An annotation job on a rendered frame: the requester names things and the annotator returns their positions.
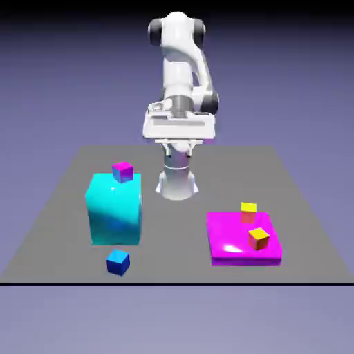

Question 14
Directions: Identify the small yellow cube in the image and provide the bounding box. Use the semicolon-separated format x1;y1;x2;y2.
239;201;258;225
246;227;271;252

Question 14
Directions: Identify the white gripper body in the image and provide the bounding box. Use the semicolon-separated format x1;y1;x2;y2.
142;109;216;145

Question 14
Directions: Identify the small magenta cube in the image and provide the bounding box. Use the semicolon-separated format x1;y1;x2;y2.
111;161;135;184

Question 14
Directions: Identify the large cyan box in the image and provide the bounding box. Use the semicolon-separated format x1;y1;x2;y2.
84;172;143;247

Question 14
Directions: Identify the small blue cube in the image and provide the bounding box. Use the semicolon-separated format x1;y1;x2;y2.
106;248;131;277

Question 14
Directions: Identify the large magenta box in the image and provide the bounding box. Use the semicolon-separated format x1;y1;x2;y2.
206;210;283;268

